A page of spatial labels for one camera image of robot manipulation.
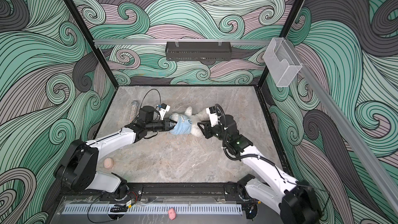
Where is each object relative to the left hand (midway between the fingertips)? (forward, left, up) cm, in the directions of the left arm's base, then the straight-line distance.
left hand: (179, 123), depth 82 cm
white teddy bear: (+8, -9, -7) cm, 14 cm away
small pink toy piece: (-39, +1, -12) cm, 40 cm away
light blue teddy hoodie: (-1, -2, 0) cm, 3 cm away
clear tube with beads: (+15, +33, -12) cm, 38 cm away
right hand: (-3, -11, +5) cm, 13 cm away
